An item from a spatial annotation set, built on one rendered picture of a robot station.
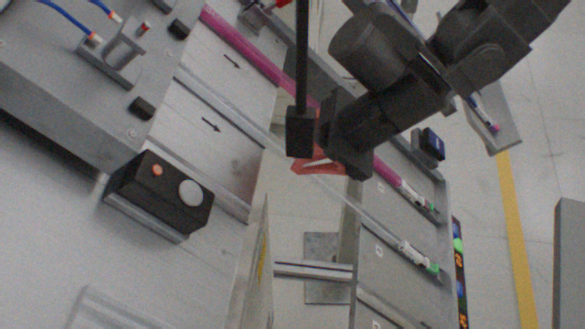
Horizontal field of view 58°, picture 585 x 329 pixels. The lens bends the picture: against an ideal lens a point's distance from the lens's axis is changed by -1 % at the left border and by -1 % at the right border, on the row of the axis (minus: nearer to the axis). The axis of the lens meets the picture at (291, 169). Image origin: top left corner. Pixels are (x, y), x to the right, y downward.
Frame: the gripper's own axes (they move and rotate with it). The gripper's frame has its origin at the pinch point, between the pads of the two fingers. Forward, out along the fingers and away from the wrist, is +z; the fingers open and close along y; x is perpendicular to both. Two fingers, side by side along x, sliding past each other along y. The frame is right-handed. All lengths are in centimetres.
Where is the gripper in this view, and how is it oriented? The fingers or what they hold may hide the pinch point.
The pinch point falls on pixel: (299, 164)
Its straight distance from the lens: 65.6
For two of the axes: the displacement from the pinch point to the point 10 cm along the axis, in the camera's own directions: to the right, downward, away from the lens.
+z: -6.7, 4.1, 6.2
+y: -1.4, 7.5, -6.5
